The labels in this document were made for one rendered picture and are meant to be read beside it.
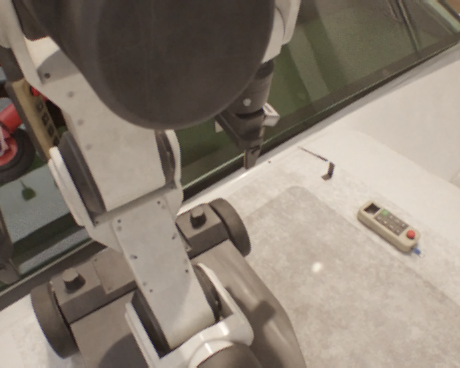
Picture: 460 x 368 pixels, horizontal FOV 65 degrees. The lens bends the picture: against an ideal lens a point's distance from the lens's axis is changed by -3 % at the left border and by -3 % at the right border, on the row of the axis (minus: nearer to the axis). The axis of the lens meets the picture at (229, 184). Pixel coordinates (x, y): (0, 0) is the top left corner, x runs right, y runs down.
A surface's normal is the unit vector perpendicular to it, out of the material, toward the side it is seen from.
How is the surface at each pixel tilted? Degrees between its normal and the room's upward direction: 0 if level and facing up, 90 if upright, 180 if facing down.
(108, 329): 0
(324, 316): 0
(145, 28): 90
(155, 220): 60
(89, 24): 74
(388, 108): 51
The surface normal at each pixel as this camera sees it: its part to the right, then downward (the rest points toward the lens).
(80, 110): 0.54, 0.71
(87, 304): 0.36, -0.07
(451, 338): -0.03, -0.69
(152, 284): 0.46, 0.17
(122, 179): 0.54, 0.55
